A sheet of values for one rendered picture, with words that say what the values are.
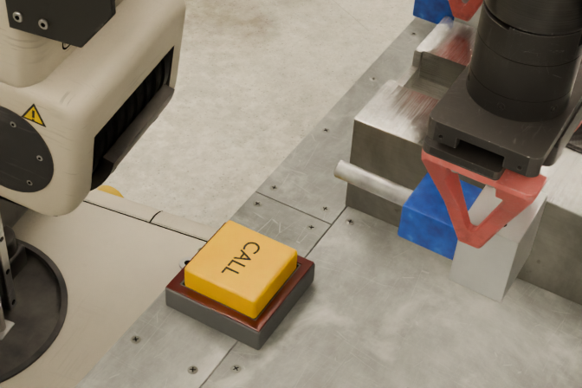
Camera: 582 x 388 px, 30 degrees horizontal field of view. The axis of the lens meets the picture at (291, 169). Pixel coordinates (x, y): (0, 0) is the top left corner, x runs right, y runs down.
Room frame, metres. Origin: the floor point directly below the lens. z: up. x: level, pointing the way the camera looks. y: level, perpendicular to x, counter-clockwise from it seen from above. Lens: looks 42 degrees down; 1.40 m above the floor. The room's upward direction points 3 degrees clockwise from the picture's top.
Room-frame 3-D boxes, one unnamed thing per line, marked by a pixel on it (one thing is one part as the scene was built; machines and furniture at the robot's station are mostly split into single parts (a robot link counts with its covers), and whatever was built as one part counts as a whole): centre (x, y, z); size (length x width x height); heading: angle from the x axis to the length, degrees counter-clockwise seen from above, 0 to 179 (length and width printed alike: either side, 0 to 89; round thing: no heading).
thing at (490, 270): (0.50, -0.09, 0.93); 0.13 x 0.05 x 0.05; 62
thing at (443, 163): (0.47, -0.12, 0.99); 0.07 x 0.07 x 0.09; 62
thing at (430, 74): (0.70, -0.10, 0.87); 0.05 x 0.05 x 0.04; 62
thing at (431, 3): (0.82, -0.12, 0.89); 0.13 x 0.05 x 0.05; 61
